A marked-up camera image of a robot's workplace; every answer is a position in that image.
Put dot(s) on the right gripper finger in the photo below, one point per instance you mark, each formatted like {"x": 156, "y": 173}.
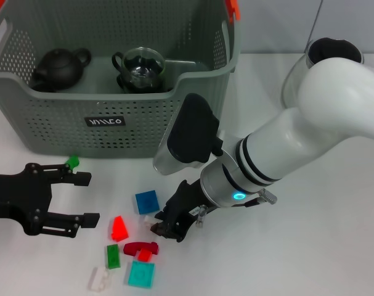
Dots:
{"x": 168, "y": 233}
{"x": 162, "y": 216}

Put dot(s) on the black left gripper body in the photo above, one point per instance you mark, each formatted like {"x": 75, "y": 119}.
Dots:
{"x": 20, "y": 197}

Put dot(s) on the dark red arch block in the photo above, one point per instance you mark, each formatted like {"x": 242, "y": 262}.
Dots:
{"x": 134, "y": 247}

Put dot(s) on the right gripper silver plug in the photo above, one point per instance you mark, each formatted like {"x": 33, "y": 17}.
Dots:
{"x": 201, "y": 219}

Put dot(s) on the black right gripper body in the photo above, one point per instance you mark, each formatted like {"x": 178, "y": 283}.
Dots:
{"x": 186, "y": 206}

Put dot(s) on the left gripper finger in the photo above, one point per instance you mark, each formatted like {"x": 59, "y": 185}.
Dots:
{"x": 82, "y": 179}
{"x": 89, "y": 220}

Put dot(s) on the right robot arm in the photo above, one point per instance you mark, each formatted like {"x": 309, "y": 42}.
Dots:
{"x": 328, "y": 101}

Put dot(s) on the small red square block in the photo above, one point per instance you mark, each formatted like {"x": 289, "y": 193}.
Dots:
{"x": 145, "y": 255}

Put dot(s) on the black clay teapot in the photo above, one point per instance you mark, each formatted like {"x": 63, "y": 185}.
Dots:
{"x": 58, "y": 69}

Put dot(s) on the glass teacup black sleeve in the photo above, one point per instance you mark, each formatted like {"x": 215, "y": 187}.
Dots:
{"x": 137, "y": 86}
{"x": 143, "y": 61}

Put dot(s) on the grey perforated plastic storage bin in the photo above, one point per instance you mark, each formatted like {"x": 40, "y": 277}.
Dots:
{"x": 128, "y": 132}

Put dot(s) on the bright red curved block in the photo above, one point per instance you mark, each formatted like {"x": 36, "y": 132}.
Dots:
{"x": 120, "y": 229}

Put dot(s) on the green toy brick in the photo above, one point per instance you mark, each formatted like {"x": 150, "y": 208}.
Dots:
{"x": 72, "y": 161}
{"x": 113, "y": 256}

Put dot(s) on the blue square plate block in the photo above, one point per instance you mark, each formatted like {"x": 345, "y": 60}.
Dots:
{"x": 146, "y": 202}

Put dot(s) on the teal square plate block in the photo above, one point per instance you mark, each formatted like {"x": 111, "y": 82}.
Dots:
{"x": 140, "y": 274}

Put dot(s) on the white toy brick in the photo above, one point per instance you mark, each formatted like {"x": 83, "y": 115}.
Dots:
{"x": 148, "y": 220}
{"x": 98, "y": 279}

